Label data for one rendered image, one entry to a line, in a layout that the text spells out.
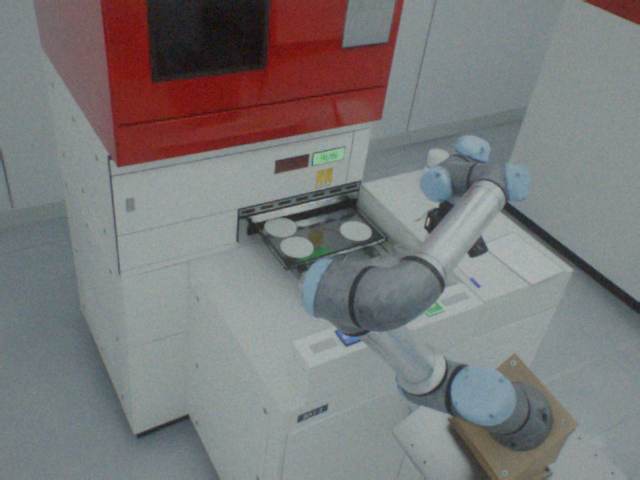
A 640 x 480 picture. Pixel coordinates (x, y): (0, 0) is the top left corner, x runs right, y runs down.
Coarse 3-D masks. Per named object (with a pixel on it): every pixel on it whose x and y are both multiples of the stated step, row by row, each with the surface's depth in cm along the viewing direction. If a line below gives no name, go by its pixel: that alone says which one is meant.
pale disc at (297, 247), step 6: (288, 240) 205; (294, 240) 205; (300, 240) 205; (306, 240) 206; (282, 246) 202; (288, 246) 202; (294, 246) 203; (300, 246) 203; (306, 246) 203; (312, 246) 204; (288, 252) 200; (294, 252) 200; (300, 252) 201; (306, 252) 201
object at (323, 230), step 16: (320, 208) 220; (336, 208) 221; (352, 208) 222; (256, 224) 209; (304, 224) 212; (320, 224) 213; (336, 224) 214; (368, 224) 216; (272, 240) 204; (320, 240) 207; (336, 240) 207; (352, 240) 208; (368, 240) 209; (288, 256) 198
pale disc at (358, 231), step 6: (348, 222) 216; (354, 222) 216; (360, 222) 216; (342, 228) 213; (348, 228) 213; (354, 228) 213; (360, 228) 214; (366, 228) 214; (348, 234) 210; (354, 234) 211; (360, 234) 211; (366, 234) 212; (360, 240) 209
